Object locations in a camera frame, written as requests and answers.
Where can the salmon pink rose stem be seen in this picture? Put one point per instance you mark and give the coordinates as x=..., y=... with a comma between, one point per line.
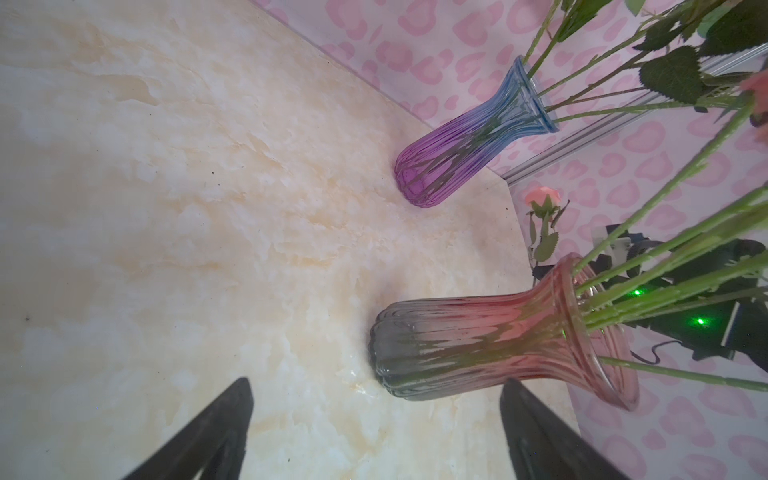
x=743, y=205

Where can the coral pink rose stem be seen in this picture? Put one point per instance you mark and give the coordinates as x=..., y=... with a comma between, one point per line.
x=674, y=80

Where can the large pink peony stem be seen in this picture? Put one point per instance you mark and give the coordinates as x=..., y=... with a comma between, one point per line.
x=686, y=375

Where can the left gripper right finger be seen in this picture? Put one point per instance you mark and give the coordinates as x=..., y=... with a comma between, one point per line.
x=542, y=446

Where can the cream rose flower stem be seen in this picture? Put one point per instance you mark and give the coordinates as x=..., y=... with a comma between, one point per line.
x=657, y=28

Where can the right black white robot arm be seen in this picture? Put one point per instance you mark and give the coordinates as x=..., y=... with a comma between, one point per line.
x=718, y=321

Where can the red pink rose stem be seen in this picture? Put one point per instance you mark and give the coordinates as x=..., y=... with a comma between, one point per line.
x=753, y=101

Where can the red glass vase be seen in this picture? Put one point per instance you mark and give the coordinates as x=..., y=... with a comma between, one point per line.
x=427, y=349

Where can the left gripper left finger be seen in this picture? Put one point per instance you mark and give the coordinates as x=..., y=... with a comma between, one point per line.
x=211, y=446

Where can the cream white rose stem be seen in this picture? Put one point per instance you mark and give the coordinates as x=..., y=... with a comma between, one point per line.
x=679, y=256

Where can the magenta rose flower stem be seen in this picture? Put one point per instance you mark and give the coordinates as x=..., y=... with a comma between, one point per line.
x=653, y=303

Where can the pink carnation flower stem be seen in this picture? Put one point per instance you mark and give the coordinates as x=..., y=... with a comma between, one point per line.
x=576, y=14

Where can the small pink rosebud stem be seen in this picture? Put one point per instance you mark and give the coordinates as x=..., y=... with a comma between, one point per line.
x=546, y=207

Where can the purple blue glass vase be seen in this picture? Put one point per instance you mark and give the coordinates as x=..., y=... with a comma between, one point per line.
x=435, y=166

